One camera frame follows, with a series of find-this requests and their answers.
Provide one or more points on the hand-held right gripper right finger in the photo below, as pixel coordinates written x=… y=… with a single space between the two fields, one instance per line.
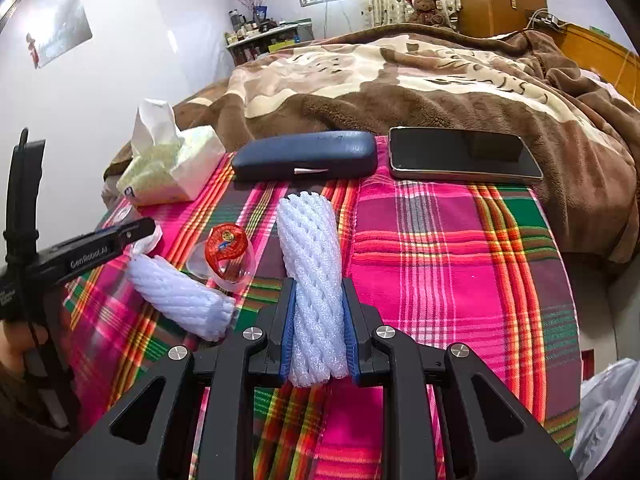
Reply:
x=352 y=340

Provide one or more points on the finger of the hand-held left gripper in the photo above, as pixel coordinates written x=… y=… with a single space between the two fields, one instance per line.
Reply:
x=135 y=232

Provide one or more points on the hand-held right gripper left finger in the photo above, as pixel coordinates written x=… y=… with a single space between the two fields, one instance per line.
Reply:
x=282 y=340

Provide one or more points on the white foam fruit net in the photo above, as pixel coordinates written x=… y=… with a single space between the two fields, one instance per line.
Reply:
x=312 y=260
x=175 y=295

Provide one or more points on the white plastic bin bag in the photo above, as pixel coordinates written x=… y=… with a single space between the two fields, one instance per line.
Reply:
x=607 y=420

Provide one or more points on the person's left forearm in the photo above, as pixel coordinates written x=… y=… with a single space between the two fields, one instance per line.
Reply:
x=20 y=425

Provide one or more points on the clear plastic wrapper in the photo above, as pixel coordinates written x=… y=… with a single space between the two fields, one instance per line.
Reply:
x=150 y=245

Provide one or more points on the soft tissue pack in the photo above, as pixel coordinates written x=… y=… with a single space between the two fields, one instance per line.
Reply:
x=170 y=170

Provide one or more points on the red lid jelly cup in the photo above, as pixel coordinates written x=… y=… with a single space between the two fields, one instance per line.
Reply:
x=225 y=250

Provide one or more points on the pink plaid bed sheet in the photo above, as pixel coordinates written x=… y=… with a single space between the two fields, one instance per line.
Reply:
x=450 y=260

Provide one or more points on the dark blue glasses case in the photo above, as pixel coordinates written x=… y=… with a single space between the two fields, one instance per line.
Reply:
x=305 y=157

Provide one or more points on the black smartphone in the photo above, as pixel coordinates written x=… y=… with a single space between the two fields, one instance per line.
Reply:
x=465 y=152

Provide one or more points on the cluttered shelf unit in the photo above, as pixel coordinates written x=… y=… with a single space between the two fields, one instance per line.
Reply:
x=265 y=42

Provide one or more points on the brown patterned fleece blanket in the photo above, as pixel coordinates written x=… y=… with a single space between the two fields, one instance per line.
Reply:
x=400 y=85

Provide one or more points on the brown teddy bear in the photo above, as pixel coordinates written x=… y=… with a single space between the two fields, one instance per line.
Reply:
x=426 y=10

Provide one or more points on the pink cloth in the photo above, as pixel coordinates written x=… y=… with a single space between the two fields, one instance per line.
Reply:
x=612 y=87

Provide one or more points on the white power strip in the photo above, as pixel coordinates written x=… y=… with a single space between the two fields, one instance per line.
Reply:
x=544 y=19

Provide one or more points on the wooden headboard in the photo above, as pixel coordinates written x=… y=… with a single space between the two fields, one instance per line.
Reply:
x=600 y=55

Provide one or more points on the silver wall poster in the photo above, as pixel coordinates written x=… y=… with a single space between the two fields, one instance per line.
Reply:
x=62 y=30

